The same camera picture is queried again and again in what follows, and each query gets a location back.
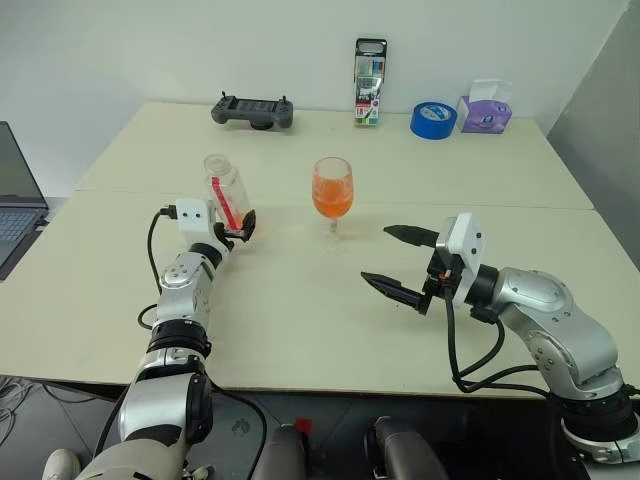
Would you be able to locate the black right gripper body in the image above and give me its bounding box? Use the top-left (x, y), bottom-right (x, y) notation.
top-left (418, 246), bottom-right (454, 317)

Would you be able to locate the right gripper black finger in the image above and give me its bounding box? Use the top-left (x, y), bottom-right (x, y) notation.
top-left (360, 271), bottom-right (429, 313)
top-left (382, 224), bottom-right (442, 248)

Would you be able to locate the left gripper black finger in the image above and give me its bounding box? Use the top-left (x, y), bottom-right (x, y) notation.
top-left (224, 209), bottom-right (258, 243)

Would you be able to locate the clear plastic drink bottle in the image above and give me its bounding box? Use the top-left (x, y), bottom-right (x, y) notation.
top-left (202, 153), bottom-right (254, 237)

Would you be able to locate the wine glass with orange drink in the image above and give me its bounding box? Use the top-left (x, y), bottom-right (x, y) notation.
top-left (311, 156), bottom-right (355, 254)

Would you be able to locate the blue tape roll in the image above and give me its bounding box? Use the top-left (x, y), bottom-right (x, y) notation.
top-left (409, 101), bottom-right (458, 143)

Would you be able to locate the grey handheld remote controller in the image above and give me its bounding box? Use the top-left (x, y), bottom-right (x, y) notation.
top-left (210, 89), bottom-right (296, 132)

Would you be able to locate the purple tissue box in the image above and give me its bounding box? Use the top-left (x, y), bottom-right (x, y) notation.
top-left (457, 94), bottom-right (515, 135)

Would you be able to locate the marker pen pack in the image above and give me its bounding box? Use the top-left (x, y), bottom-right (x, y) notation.
top-left (353, 37), bottom-right (389, 128)

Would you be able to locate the dark rounded shape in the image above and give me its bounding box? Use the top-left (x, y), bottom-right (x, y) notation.
top-left (364, 416), bottom-right (449, 480)

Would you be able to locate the white tissue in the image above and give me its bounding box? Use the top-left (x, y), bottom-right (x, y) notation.
top-left (468, 78), bottom-right (514, 102)

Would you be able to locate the grey rounded shape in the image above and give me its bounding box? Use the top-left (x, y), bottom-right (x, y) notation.
top-left (259, 424), bottom-right (314, 480)

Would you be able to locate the grey laptop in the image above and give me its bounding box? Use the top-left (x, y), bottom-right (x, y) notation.
top-left (0, 120), bottom-right (52, 282)

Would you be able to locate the grey partition panel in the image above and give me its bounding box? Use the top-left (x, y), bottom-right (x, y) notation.
top-left (544, 0), bottom-right (640, 281)

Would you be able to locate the beige rounded object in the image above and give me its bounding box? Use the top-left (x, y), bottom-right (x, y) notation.
top-left (42, 448), bottom-right (82, 480)

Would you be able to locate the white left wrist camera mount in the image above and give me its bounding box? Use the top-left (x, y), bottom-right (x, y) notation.
top-left (173, 198), bottom-right (220, 247)

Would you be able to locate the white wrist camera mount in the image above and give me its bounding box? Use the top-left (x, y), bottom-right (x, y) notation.
top-left (173, 198), bottom-right (220, 247)
top-left (434, 212), bottom-right (484, 307)

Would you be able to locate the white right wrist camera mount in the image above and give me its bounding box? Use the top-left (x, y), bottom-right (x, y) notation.
top-left (434, 212), bottom-right (484, 307)

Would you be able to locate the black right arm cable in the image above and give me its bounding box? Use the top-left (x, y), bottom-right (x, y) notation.
top-left (444, 272), bottom-right (557, 401)

